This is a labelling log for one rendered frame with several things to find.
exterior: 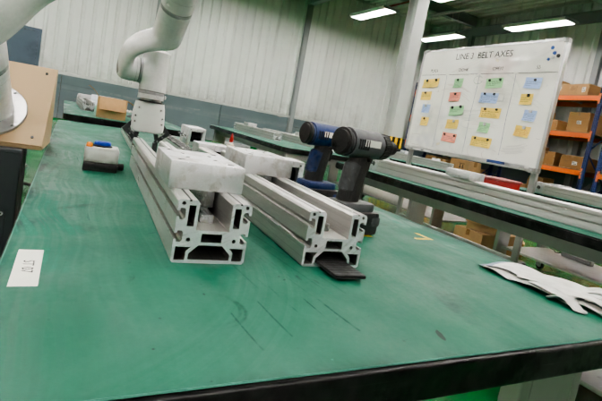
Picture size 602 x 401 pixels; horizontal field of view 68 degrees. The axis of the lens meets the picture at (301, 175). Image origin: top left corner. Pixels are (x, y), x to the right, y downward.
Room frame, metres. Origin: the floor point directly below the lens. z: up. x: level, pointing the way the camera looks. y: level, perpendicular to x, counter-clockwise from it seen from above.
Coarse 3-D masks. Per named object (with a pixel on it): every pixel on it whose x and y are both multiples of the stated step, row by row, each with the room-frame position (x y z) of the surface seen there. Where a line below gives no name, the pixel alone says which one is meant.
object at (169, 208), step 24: (144, 144) 1.13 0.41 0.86; (168, 144) 1.25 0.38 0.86; (144, 168) 0.93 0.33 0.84; (144, 192) 0.88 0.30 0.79; (168, 192) 0.63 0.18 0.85; (216, 192) 0.67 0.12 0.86; (168, 216) 0.60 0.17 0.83; (192, 216) 0.58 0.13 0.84; (216, 216) 0.65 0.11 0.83; (240, 216) 0.59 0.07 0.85; (168, 240) 0.58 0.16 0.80; (192, 240) 0.57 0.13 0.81; (216, 240) 0.59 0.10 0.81; (240, 240) 0.61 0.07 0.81; (240, 264) 0.60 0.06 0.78
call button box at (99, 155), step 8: (96, 144) 1.13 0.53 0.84; (88, 152) 1.08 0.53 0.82; (96, 152) 1.09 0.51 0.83; (104, 152) 1.10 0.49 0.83; (112, 152) 1.11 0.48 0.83; (88, 160) 1.08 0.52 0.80; (96, 160) 1.09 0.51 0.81; (104, 160) 1.10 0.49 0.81; (112, 160) 1.11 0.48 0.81; (88, 168) 1.08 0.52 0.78; (96, 168) 1.09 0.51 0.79; (104, 168) 1.10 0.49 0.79; (112, 168) 1.11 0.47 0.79; (120, 168) 1.15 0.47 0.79
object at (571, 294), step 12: (480, 264) 0.84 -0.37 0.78; (492, 264) 0.82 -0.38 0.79; (504, 264) 0.82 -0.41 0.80; (516, 264) 0.83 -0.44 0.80; (504, 276) 0.78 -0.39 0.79; (516, 276) 0.77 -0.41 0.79; (528, 276) 0.77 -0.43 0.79; (540, 276) 0.78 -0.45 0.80; (540, 288) 0.72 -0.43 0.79; (552, 288) 0.71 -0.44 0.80; (564, 288) 0.71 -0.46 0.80; (576, 288) 0.73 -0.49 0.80; (588, 288) 0.74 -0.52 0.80; (600, 288) 0.74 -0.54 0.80; (564, 300) 0.67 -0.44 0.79; (576, 300) 0.69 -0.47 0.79; (588, 300) 0.70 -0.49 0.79; (600, 300) 0.70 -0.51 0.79; (600, 312) 0.66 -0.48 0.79
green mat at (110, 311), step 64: (64, 128) 2.00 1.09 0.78; (64, 192) 0.82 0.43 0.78; (128, 192) 0.92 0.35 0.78; (64, 256) 0.51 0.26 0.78; (128, 256) 0.55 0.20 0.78; (256, 256) 0.65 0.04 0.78; (384, 256) 0.78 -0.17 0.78; (448, 256) 0.87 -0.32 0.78; (0, 320) 0.35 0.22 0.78; (64, 320) 0.37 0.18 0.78; (128, 320) 0.39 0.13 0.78; (192, 320) 0.41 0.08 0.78; (256, 320) 0.43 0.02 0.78; (320, 320) 0.46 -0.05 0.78; (384, 320) 0.49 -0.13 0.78; (448, 320) 0.53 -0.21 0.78; (512, 320) 0.57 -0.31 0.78; (576, 320) 0.62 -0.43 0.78; (0, 384) 0.27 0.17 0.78; (64, 384) 0.29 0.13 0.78; (128, 384) 0.30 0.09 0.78; (192, 384) 0.31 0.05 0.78
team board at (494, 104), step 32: (448, 64) 4.30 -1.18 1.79; (480, 64) 3.96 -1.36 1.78; (512, 64) 3.68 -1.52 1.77; (544, 64) 3.44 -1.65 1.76; (416, 96) 4.61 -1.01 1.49; (448, 96) 4.23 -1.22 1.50; (480, 96) 3.90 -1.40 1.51; (512, 96) 3.62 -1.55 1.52; (544, 96) 3.38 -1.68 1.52; (416, 128) 4.53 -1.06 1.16; (448, 128) 4.14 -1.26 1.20; (480, 128) 3.83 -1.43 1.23; (512, 128) 3.56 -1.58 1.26; (544, 128) 3.33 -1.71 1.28; (480, 160) 3.69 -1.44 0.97; (512, 160) 3.50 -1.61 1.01; (512, 256) 3.37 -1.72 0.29
